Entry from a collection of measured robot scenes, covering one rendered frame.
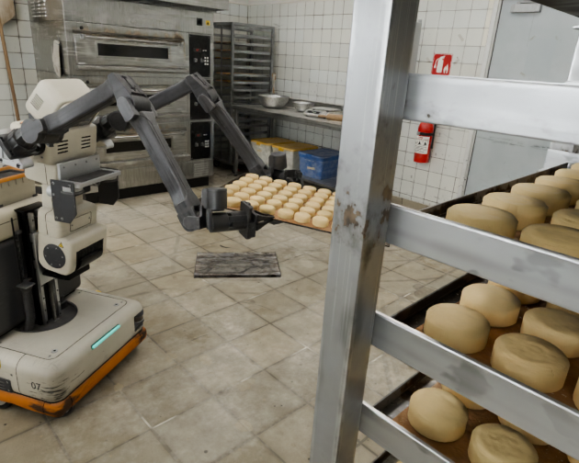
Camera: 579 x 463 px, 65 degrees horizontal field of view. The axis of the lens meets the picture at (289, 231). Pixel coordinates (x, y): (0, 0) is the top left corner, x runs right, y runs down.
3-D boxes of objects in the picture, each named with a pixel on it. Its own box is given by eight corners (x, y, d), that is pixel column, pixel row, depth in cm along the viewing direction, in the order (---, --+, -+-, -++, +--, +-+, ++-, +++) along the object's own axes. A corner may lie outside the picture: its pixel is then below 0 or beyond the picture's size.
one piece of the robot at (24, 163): (-2, 162, 155) (-4, 129, 150) (10, 159, 159) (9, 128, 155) (22, 170, 153) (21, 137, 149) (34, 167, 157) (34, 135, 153)
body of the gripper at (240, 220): (255, 207, 131) (231, 208, 127) (252, 239, 135) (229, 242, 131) (246, 199, 136) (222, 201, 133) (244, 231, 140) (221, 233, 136)
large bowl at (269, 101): (251, 107, 556) (251, 94, 551) (274, 106, 581) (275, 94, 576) (271, 110, 530) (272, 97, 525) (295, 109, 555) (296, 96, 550)
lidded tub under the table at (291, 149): (268, 165, 550) (269, 144, 541) (296, 162, 581) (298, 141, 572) (290, 172, 525) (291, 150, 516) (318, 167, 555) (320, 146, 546)
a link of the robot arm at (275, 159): (262, 176, 193) (257, 184, 186) (259, 150, 188) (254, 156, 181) (290, 176, 191) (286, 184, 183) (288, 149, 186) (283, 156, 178)
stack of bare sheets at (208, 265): (275, 254, 358) (275, 251, 357) (280, 277, 321) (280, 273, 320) (197, 254, 350) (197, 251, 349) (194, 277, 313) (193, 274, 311)
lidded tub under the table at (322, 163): (294, 174, 519) (296, 151, 510) (322, 169, 551) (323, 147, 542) (320, 181, 495) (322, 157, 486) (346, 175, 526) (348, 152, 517)
